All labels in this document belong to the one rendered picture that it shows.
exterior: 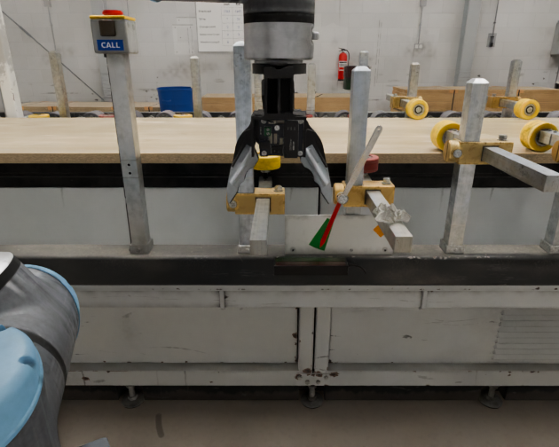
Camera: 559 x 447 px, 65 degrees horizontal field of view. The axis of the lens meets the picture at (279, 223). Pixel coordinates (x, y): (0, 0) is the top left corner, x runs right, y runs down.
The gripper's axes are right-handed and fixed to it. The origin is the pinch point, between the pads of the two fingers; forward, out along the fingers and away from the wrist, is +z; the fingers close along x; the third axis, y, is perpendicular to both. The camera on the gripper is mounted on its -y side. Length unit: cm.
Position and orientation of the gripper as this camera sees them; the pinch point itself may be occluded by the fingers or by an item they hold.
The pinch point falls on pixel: (279, 202)
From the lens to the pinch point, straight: 66.3
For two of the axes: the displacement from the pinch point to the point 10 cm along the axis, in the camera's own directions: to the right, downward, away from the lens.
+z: 0.0, 9.3, 3.6
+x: 10.0, 0.1, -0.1
